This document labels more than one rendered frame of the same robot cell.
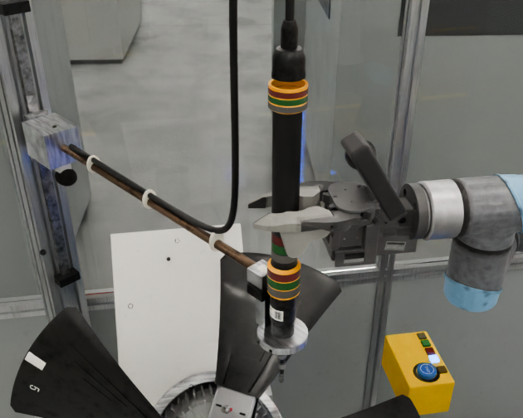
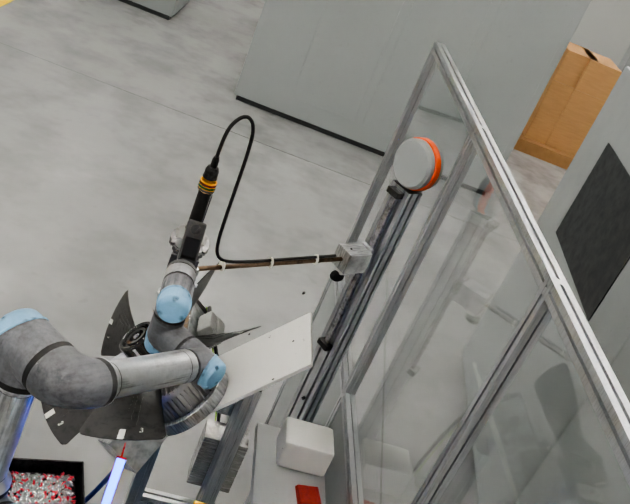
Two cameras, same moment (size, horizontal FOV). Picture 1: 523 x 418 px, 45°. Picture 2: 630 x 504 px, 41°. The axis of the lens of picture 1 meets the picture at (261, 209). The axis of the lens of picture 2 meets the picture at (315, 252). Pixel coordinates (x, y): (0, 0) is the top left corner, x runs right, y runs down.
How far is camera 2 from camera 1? 218 cm
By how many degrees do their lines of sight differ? 74
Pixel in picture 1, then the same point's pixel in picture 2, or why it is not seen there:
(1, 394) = not seen: hidden behind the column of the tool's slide
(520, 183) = (173, 290)
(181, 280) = (280, 351)
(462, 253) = not seen: hidden behind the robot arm
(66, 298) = (319, 357)
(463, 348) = not seen: outside the picture
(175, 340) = (247, 362)
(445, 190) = (178, 266)
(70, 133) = (347, 255)
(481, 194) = (171, 277)
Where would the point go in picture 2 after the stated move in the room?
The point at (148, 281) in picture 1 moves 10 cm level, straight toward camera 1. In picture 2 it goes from (281, 338) to (250, 330)
